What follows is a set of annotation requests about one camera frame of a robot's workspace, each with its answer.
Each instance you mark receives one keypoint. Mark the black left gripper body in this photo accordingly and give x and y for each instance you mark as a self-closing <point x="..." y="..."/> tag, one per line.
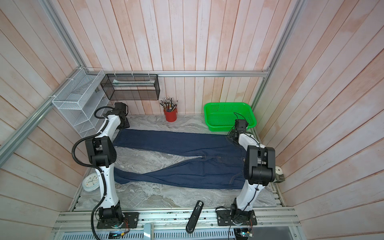
<point x="124" y="123"/>

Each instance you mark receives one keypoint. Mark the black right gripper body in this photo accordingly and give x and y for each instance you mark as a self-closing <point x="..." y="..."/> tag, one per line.
<point x="231" y="134"/>

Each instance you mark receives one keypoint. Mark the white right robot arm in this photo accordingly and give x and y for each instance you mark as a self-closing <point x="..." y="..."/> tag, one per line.
<point x="259" y="171"/>

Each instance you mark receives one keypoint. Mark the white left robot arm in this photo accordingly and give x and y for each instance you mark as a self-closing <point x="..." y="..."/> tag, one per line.
<point x="102" y="155"/>

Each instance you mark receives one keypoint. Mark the green plastic basket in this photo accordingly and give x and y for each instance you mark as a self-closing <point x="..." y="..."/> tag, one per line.
<point x="220" y="117"/>

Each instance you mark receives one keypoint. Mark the red metal pencil bucket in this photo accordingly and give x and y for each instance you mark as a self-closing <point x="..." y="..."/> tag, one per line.
<point x="171" y="116"/>

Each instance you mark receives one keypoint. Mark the white round clock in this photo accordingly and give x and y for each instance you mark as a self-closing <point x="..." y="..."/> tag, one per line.
<point x="91" y="183"/>

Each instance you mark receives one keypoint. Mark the black wire mesh basket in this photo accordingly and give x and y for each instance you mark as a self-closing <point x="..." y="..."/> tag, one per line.
<point x="131" y="87"/>

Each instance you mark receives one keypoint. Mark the white wire mesh shelf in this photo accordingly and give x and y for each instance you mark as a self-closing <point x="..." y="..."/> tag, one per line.
<point x="78" y="99"/>

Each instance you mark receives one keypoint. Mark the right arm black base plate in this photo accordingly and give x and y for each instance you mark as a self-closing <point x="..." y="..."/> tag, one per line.
<point x="223" y="217"/>

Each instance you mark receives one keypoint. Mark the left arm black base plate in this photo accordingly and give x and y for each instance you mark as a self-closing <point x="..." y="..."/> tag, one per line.
<point x="130" y="220"/>

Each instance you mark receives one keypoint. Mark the aluminium frame rail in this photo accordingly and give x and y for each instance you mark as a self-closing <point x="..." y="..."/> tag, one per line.
<point x="21" y="134"/>

